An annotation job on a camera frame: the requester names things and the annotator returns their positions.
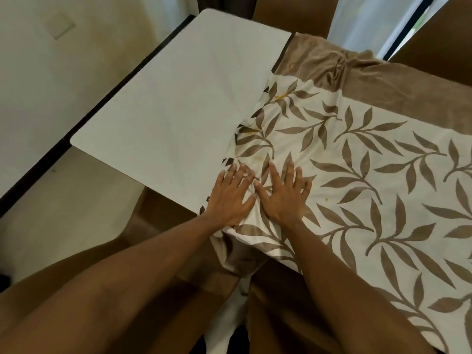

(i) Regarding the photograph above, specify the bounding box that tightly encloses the leaf-patterned white brown cloth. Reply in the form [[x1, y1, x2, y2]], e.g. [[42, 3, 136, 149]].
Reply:
[[199, 32, 472, 354]]

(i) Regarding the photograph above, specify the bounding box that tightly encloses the person's left forearm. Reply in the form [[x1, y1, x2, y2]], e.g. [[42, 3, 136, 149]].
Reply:
[[0, 213, 239, 354]]

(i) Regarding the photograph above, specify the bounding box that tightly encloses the black window frame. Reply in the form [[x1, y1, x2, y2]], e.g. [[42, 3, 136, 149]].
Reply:
[[383, 0, 455, 61]]

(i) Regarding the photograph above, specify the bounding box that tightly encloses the white sheer curtain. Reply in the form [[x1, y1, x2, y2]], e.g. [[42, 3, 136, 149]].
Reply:
[[327, 0, 427, 59]]

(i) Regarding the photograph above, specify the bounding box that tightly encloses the white wall switch plate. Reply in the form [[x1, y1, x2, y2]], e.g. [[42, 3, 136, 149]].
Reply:
[[46, 10, 77, 40]]

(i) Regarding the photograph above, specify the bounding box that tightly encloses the person's left hand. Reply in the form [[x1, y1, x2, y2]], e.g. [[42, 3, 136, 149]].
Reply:
[[205, 163, 259, 228]]

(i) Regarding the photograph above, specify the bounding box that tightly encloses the person's right forearm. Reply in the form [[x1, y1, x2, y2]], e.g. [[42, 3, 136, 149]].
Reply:
[[282, 220, 438, 354]]

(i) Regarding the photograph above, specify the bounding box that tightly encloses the person's right hand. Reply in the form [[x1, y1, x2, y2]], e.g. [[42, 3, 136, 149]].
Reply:
[[254, 161, 312, 226]]

